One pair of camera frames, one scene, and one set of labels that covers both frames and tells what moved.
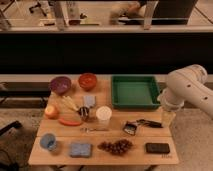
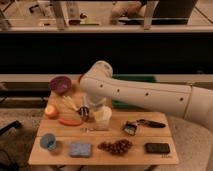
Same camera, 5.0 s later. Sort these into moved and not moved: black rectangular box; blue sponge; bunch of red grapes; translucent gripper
Moved: translucent gripper
Not moved: black rectangular box; bunch of red grapes; blue sponge
